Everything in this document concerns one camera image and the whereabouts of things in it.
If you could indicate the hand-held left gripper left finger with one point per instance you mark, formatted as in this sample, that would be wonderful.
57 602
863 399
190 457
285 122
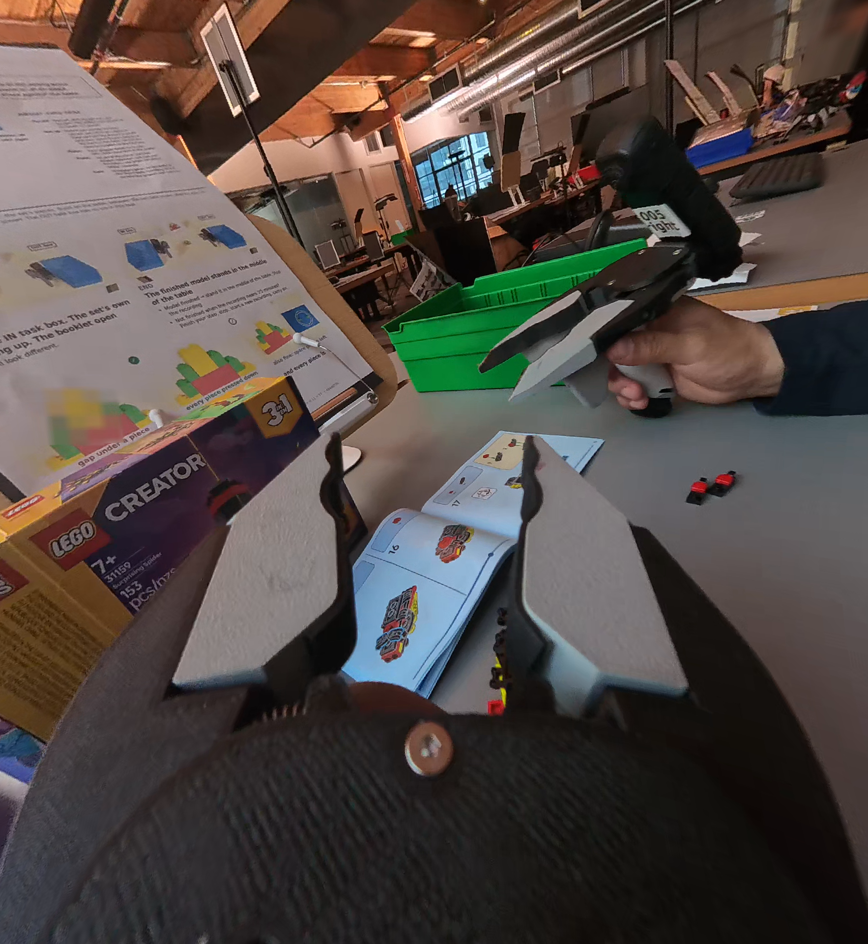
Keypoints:
264 575

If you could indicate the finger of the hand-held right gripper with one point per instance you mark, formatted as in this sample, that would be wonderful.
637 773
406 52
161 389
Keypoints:
559 354
544 321

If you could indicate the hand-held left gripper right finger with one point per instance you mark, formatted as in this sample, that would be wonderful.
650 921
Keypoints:
596 590

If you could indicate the black yellow red lego model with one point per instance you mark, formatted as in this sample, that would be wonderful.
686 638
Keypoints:
498 675

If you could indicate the small red black lego piece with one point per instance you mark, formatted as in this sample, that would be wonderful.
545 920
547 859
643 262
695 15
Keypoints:
698 490
724 481

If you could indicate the person's right forearm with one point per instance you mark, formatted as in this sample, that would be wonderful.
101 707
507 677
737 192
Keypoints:
847 354

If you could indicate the purple yellow lego box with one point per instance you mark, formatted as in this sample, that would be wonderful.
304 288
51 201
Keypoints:
146 516

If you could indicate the lego instruction booklet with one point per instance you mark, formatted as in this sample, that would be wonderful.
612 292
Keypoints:
434 590

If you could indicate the person's right hand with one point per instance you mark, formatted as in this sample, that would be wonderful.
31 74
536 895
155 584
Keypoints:
714 354

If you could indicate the blue storage box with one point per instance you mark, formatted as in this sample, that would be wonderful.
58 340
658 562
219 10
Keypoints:
721 147

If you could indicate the green plastic bin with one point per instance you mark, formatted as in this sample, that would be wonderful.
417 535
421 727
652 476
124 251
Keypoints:
449 346

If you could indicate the black keyboard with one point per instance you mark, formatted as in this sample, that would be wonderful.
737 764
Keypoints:
777 175

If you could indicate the grey background table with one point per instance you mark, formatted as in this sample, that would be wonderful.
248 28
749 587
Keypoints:
832 221

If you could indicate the large window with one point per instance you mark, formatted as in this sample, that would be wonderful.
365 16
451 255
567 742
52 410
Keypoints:
449 169

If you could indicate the wooden document stand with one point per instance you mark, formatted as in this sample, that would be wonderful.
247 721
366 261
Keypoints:
364 346

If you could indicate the printed instruction sheet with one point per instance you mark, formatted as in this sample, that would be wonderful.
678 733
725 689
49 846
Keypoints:
109 221

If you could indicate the light panel on stand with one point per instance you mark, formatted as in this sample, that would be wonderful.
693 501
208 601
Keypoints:
229 51

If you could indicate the metal ventilation duct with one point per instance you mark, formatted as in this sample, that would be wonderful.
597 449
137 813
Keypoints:
552 51

